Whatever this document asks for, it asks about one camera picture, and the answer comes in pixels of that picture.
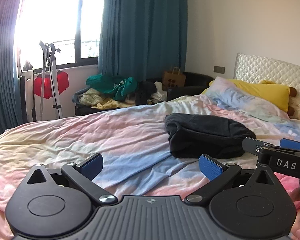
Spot black ribbed pants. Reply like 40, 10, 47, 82
164, 113, 256, 159

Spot pale yellow clothes pile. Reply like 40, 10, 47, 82
78, 88, 135, 110

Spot yellow pillow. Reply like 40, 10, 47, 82
201, 78, 291, 113

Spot pastel tie-dye bed sheet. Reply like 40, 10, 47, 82
0, 95, 300, 239

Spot pastel tie-dye pillow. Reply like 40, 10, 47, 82
205, 76, 291, 120

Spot white quilted headboard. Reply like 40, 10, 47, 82
234, 53, 300, 120

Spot black armchair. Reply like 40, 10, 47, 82
135, 72, 214, 106

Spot green garment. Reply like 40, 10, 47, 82
85, 74, 138, 101

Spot red cloth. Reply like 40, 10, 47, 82
33, 70, 69, 99

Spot brown paper bag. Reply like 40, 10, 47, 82
162, 67, 186, 89

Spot silver tripod stand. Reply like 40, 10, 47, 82
39, 41, 63, 121

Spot teal curtain right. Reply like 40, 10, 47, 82
98, 0, 187, 81

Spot teal curtain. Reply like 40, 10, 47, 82
0, 0, 23, 135
98, 0, 187, 81

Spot teal curtain left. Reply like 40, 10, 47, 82
0, 0, 23, 135

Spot wall switch plate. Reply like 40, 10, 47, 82
213, 66, 225, 74

